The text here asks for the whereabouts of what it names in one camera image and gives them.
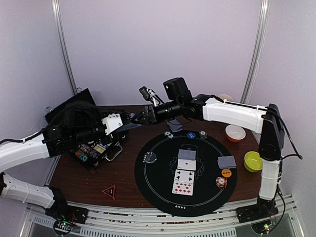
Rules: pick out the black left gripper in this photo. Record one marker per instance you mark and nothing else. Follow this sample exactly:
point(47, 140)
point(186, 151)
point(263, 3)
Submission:
point(107, 140)

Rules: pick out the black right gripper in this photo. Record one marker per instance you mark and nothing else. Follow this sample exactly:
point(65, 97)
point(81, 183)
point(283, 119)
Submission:
point(149, 114)

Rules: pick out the deck of blue cards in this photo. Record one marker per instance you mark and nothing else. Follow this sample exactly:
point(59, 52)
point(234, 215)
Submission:
point(130, 126)

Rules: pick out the dealt blue card top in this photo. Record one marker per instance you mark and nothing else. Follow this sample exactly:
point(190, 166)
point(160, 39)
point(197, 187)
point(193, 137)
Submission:
point(174, 127)

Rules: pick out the dealt blue card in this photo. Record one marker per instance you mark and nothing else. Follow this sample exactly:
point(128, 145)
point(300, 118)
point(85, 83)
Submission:
point(174, 127)
point(226, 164)

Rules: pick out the clear acrylic dealer button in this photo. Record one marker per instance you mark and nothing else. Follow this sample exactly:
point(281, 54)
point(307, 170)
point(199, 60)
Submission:
point(150, 157)

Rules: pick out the blue small blind button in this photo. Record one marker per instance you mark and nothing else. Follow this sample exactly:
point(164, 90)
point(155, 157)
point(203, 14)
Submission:
point(191, 135)

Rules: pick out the face down community card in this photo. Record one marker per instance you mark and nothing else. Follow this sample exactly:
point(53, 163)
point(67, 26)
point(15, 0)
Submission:
point(187, 154)

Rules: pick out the ace of diamonds card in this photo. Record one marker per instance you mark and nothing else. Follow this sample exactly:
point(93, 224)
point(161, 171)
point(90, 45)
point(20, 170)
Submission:
point(186, 164)

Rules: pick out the four of clubs card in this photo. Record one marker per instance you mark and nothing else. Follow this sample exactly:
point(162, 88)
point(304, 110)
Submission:
point(184, 175)

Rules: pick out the ten of diamonds card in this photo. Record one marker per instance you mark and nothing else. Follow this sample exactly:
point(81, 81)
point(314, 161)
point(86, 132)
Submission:
point(183, 188)

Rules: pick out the orange big blind button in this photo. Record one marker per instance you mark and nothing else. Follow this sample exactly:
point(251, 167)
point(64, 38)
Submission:
point(226, 173)

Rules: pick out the orange poker chip stack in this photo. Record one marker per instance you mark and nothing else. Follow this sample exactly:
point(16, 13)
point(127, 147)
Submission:
point(221, 182)

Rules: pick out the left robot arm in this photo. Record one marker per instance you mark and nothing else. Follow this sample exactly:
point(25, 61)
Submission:
point(17, 152)

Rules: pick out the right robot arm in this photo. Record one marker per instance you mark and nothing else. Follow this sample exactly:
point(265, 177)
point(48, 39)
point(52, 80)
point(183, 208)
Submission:
point(262, 120)

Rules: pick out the poker chip rows in case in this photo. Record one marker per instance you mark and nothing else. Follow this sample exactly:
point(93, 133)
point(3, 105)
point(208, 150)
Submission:
point(92, 151)

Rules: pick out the black poker chip case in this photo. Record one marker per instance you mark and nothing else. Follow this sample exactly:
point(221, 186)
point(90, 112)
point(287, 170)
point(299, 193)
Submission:
point(80, 110)

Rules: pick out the red black triangular token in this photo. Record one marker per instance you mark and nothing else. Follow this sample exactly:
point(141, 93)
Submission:
point(110, 191)

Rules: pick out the round black poker mat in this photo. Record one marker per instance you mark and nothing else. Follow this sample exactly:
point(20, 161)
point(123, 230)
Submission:
point(155, 180)

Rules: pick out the patterned ceramic mug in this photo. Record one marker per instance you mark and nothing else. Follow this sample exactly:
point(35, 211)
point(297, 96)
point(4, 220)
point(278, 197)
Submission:
point(226, 97)

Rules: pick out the orange white bowl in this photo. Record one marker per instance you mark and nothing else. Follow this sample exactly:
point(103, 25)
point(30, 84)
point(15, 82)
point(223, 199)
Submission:
point(235, 133)

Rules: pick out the yellow green bowl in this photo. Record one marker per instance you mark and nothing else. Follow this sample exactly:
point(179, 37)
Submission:
point(253, 162)

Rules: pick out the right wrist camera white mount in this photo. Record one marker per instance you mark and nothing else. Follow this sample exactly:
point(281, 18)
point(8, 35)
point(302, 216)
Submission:
point(150, 96)

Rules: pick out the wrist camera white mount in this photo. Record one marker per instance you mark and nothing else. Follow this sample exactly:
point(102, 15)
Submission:
point(116, 122)
point(150, 96)

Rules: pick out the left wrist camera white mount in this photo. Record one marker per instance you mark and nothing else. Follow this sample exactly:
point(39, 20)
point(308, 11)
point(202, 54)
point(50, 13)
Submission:
point(116, 122)

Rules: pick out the aluminium front rail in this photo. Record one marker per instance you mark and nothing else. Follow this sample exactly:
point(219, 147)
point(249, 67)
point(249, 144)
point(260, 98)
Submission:
point(105, 221)

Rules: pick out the left aluminium post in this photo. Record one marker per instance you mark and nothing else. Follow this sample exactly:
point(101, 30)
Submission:
point(64, 52)

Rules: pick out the aluminium post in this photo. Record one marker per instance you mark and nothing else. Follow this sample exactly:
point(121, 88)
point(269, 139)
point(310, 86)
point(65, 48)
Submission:
point(258, 45)
point(64, 52)

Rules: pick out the right aluminium post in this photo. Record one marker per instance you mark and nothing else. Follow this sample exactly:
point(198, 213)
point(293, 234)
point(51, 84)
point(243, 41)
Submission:
point(258, 45)

